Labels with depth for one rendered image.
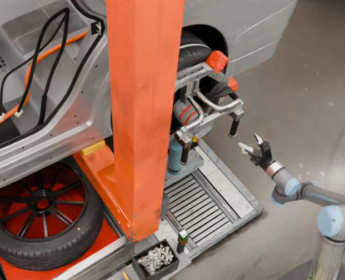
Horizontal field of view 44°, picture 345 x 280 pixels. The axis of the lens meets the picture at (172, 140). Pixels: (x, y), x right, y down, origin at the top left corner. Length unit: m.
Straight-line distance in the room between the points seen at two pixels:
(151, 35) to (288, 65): 3.00
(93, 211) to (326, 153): 1.94
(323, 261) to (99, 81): 1.27
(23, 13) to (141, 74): 1.55
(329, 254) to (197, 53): 1.13
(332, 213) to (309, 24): 3.12
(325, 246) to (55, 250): 1.31
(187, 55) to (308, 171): 1.57
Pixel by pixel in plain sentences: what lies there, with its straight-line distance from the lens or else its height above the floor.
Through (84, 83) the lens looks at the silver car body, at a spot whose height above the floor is 1.19.
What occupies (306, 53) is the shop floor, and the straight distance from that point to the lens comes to 4.32.
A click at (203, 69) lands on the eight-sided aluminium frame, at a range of 2.21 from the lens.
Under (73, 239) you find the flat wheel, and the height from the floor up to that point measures 0.50.
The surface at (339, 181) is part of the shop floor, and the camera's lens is 3.43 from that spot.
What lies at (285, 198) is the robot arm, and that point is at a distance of 2.32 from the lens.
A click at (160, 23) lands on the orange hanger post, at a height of 1.89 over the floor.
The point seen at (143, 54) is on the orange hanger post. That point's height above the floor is 1.80.
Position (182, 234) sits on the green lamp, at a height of 0.66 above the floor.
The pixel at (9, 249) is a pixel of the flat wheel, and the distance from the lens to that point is 2.39.
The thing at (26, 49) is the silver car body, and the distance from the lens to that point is 2.51.
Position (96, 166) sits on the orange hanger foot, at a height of 0.68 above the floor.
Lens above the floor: 2.62
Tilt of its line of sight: 53 degrees down
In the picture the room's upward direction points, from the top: 7 degrees clockwise
